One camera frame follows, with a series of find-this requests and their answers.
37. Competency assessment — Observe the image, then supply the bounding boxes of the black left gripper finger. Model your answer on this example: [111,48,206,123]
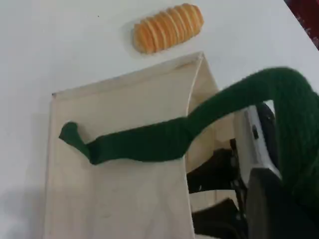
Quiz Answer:
[246,168,300,239]

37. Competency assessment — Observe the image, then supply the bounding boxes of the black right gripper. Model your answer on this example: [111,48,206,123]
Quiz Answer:
[186,138,250,239]

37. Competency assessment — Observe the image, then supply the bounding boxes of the white canvas bag green handles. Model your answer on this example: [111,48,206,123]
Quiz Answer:
[42,51,319,239]

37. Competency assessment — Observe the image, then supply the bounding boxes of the long ridged bread loaf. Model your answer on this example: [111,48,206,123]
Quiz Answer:
[133,2,205,54]

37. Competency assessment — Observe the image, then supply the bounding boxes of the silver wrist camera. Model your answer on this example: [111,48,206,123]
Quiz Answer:
[243,104,284,180]

